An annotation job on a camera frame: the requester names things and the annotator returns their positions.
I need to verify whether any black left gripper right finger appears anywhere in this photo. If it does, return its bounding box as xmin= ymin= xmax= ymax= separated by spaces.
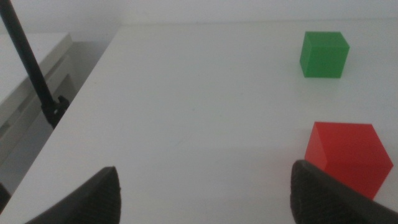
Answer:
xmin=290 ymin=159 xmax=398 ymax=224

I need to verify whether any red cube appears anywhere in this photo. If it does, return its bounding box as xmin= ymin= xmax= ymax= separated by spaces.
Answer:
xmin=304 ymin=121 xmax=394 ymax=201

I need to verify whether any green cube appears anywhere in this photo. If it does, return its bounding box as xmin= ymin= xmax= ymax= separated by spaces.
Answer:
xmin=299 ymin=30 xmax=351 ymax=79

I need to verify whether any white side table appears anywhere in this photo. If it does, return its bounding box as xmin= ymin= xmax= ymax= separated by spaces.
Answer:
xmin=0 ymin=32 xmax=78 ymax=190

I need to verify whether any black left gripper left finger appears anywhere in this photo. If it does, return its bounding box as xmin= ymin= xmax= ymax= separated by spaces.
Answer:
xmin=26 ymin=166 xmax=121 ymax=224

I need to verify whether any black stand pole with clamp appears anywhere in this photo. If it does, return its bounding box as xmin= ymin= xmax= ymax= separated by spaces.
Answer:
xmin=0 ymin=0 xmax=71 ymax=129

